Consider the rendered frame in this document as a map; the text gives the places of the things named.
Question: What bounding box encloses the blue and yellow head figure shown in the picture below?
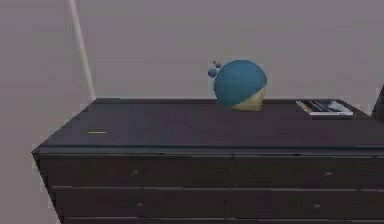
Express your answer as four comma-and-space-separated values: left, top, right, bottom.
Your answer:
207, 59, 268, 112

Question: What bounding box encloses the dark chest of drawers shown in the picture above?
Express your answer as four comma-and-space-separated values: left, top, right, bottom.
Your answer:
31, 97, 384, 224

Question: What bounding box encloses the white book with dark cover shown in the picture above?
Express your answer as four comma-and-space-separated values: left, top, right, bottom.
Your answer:
295, 99, 354, 117

